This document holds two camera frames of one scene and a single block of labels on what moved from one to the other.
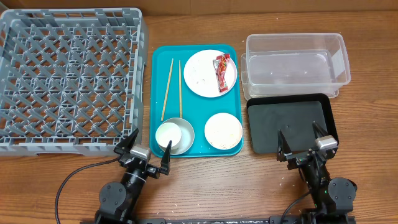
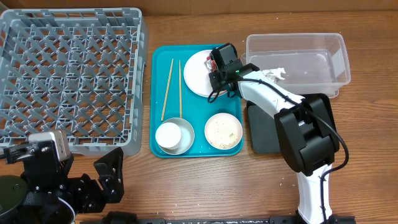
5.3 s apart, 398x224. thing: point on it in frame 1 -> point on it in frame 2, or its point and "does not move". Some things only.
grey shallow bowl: [187, 132] does not move
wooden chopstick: [180, 86] does not move
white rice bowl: [223, 130] does not move
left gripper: [155, 170] -> [94, 198]
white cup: [166, 132] does not move
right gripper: [305, 155] -> [214, 79]
